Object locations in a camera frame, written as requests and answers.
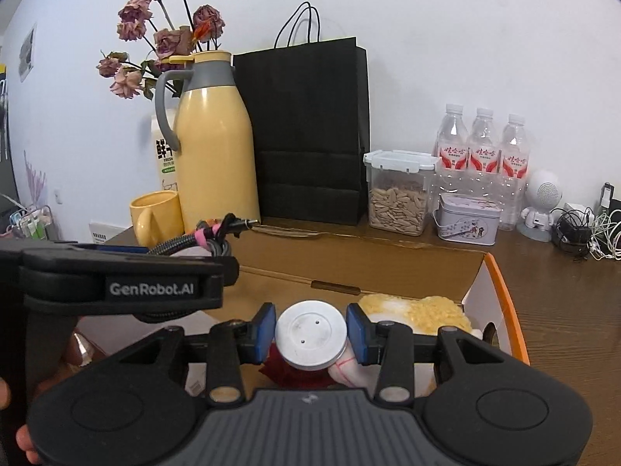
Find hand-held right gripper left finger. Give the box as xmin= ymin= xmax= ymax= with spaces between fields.
xmin=118 ymin=302 xmax=278 ymax=407

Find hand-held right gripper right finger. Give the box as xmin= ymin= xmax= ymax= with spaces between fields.
xmin=346 ymin=302 xmax=505 ymax=407

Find braided cable coil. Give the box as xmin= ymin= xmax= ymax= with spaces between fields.
xmin=146 ymin=212 xmax=260 ymax=259

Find red fabric rose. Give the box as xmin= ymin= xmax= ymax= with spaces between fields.
xmin=262 ymin=344 xmax=335 ymax=389

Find white yellow plush sheep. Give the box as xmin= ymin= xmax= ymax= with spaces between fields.
xmin=327 ymin=295 xmax=486 ymax=389

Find red cardboard box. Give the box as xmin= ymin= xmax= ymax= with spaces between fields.
xmin=73 ymin=226 xmax=531 ymax=399

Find person's left hand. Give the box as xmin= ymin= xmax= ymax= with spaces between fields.
xmin=0 ymin=331 xmax=94 ymax=465

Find white printed carton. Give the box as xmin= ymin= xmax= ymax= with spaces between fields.
xmin=90 ymin=221 xmax=132 ymax=246

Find yellow mug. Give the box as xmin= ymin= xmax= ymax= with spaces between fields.
xmin=129 ymin=191 xmax=185 ymax=248

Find white milk carton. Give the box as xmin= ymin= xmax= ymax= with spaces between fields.
xmin=153 ymin=115 xmax=181 ymax=192

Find yellow thermos jug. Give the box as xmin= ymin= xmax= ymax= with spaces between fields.
xmin=154 ymin=50 xmax=261 ymax=234

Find clear container of seeds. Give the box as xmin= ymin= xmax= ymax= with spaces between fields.
xmin=364 ymin=150 xmax=436 ymax=237

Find pale purple tin box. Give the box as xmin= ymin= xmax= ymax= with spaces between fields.
xmin=433 ymin=193 xmax=502 ymax=247

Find clear water bottle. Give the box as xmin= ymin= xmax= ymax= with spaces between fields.
xmin=500 ymin=114 xmax=529 ymax=231
xmin=468 ymin=107 xmax=503 ymax=205
xmin=434 ymin=103 xmax=471 ymax=196

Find black paper bag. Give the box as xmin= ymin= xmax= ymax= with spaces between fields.
xmin=233 ymin=2 xmax=369 ymax=226

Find dried pink flowers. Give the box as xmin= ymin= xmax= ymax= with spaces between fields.
xmin=97 ymin=0 xmax=226 ymax=100

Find white robot speaker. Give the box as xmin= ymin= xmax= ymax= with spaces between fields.
xmin=517 ymin=170 xmax=564 ymax=242

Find wire storage rack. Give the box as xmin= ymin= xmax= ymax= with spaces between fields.
xmin=0 ymin=194 xmax=54 ymax=241

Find purple wall decal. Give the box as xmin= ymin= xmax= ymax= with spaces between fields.
xmin=24 ymin=150 xmax=49 ymax=205

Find small wall picture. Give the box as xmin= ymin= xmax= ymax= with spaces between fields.
xmin=18 ymin=23 xmax=38 ymax=82

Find tangle of charger cables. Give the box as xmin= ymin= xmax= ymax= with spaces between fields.
xmin=553 ymin=206 xmax=621 ymax=260

